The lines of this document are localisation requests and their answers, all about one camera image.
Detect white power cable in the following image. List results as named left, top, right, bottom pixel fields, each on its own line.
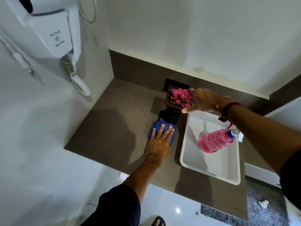
left=0, top=35, right=35, bottom=76

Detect red thread bracelet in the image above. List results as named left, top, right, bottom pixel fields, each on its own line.
left=218, top=101, right=244, bottom=130

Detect white coiled dryer cord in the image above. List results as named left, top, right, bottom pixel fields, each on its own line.
left=62, top=54, right=92, bottom=96

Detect thin white cable loop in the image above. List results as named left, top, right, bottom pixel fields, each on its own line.
left=79, top=0, right=97, bottom=24

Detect pink artificial flowers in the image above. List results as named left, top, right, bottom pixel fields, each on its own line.
left=170, top=88, right=195, bottom=108

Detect dark right sleeve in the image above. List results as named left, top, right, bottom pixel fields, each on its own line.
left=280, top=149, right=301, bottom=211

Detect dark wooden square vase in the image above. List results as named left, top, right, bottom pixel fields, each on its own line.
left=159, top=85, right=195, bottom=125

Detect white plastic tray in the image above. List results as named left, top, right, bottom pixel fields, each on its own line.
left=180, top=110, right=242, bottom=186

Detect person's right hand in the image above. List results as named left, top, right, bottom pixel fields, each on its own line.
left=181, top=88, right=221, bottom=114

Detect person's right forearm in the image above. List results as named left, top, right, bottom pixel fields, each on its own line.
left=221, top=103, right=301, bottom=175

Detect white wall-mounted hair dryer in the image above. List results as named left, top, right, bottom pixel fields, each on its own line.
left=0, top=0, right=82, bottom=60

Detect pink spray bottle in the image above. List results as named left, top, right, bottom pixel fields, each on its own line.
left=198, top=128, right=244, bottom=154

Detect person's left forearm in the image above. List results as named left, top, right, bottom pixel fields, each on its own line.
left=122, top=156, right=163, bottom=205

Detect yellow thread bracelet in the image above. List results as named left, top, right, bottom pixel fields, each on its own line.
left=215, top=96, right=230, bottom=114

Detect blue cleaning cloth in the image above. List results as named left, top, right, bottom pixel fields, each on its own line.
left=147, top=118, right=177, bottom=146

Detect dark left sleeve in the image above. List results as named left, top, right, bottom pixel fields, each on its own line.
left=80, top=184, right=142, bottom=226

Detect black sandal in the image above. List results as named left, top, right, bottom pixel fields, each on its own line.
left=150, top=216, right=166, bottom=226

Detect dark sleeve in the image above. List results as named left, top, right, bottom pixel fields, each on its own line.
left=280, top=149, right=301, bottom=211
left=80, top=184, right=142, bottom=226

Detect person's left hand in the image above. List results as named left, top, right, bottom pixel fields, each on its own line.
left=145, top=124, right=175, bottom=166

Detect grey shaggy rug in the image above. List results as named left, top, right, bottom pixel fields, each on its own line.
left=201, top=176, right=291, bottom=226

